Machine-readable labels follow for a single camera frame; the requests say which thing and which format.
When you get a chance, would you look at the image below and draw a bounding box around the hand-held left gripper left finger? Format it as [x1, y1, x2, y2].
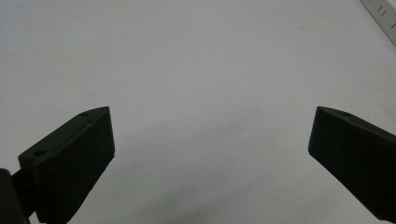
[18, 105, 116, 224]

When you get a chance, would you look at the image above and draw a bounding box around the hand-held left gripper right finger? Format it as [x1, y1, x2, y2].
[307, 105, 396, 224]

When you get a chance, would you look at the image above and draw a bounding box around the grey metal ruler strip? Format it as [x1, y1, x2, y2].
[359, 0, 396, 49]

